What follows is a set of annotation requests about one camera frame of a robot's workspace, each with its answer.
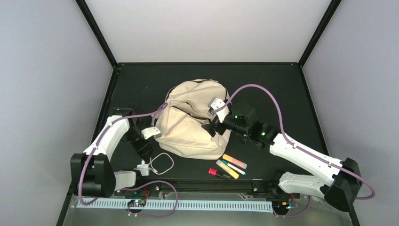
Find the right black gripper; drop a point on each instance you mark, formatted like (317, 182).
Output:
(213, 123)

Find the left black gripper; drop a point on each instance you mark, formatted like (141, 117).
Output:
(142, 153)

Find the white charger with cable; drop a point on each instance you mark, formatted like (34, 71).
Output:
(158, 165)

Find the orange pastel highlighter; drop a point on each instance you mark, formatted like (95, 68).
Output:
(234, 161)

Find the yellow highlighter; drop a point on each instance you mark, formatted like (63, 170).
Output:
(227, 169)

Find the beige canvas backpack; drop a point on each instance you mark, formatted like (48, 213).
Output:
(181, 122)

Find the pink black highlighter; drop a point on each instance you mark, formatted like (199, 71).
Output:
(219, 174)

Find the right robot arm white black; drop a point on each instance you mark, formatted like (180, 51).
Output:
(329, 178)

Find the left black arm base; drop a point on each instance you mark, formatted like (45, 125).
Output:
(136, 193)

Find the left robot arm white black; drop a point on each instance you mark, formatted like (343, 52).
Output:
(91, 171)

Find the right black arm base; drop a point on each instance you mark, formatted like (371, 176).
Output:
(281, 201)

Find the white teal marker pen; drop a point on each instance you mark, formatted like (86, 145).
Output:
(234, 167)

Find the light blue slotted cable duct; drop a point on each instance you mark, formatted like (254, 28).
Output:
(204, 205)

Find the black frame post right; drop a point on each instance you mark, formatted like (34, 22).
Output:
(327, 16)

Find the black frame post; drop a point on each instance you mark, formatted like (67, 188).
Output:
(85, 10)
(327, 16)

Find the black frame post left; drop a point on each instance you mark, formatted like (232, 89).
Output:
(85, 10)

